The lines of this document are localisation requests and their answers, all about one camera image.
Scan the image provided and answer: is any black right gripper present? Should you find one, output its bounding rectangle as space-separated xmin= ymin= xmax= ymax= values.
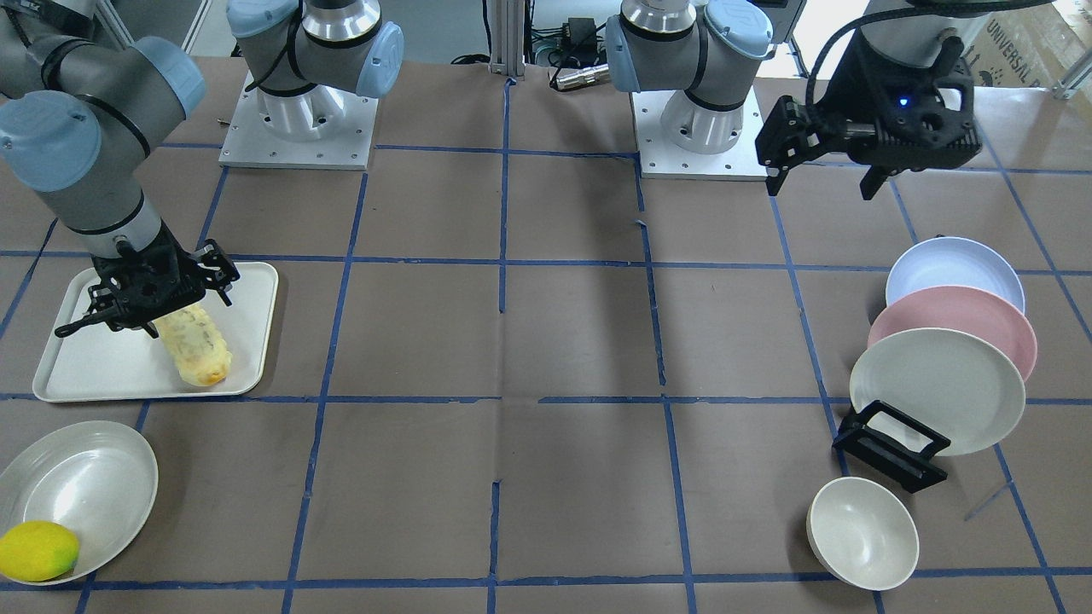
xmin=55 ymin=231 xmax=241 ymax=339

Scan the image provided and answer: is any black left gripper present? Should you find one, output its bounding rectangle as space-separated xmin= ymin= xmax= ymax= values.
xmin=753 ymin=32 xmax=982 ymax=201

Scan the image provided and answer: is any yellow bread loaf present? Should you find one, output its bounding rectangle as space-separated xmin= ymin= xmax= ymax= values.
xmin=153 ymin=303 xmax=233 ymax=387

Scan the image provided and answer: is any blue plate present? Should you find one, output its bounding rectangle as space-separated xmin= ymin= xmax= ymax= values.
xmin=885 ymin=236 xmax=1026 ymax=312

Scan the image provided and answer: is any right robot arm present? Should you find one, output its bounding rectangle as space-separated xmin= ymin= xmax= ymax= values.
xmin=3 ymin=1 xmax=405 ymax=338

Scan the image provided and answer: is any pink plate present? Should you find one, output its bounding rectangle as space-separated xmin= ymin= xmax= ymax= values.
xmin=866 ymin=285 xmax=1038 ymax=381

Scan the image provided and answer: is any cream plate in rack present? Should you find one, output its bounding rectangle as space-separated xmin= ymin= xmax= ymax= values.
xmin=848 ymin=327 xmax=1026 ymax=457

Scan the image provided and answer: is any black plate rack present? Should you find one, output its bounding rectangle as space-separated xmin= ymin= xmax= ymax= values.
xmin=832 ymin=234 xmax=952 ymax=495

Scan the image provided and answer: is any white rectangular tray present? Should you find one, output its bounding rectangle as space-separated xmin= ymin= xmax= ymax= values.
xmin=32 ymin=262 xmax=278 ymax=402

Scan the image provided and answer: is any white shallow dish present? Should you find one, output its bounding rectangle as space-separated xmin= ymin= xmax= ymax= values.
xmin=1 ymin=420 xmax=159 ymax=587

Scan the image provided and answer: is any cardboard box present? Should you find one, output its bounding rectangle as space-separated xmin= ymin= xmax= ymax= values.
xmin=964 ymin=1 xmax=1091 ymax=87

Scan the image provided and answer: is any silver metal cylinder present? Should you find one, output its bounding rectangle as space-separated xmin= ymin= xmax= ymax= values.
xmin=549 ymin=64 xmax=612 ymax=92

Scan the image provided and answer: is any black power adapter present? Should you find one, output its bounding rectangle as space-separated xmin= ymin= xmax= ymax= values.
xmin=561 ymin=17 xmax=597 ymax=54

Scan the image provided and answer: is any yellow lemon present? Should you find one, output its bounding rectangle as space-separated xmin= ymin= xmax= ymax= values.
xmin=1 ymin=520 xmax=81 ymax=582

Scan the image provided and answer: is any cream bowl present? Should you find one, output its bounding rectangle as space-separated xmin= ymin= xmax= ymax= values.
xmin=804 ymin=477 xmax=919 ymax=591

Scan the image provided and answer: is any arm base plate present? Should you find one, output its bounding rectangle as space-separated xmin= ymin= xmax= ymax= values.
xmin=219 ymin=85 xmax=380 ymax=172
xmin=630 ymin=90 xmax=768 ymax=182

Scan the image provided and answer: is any aluminium frame post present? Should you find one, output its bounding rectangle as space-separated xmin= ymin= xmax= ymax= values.
xmin=486 ymin=1 xmax=531 ymax=82

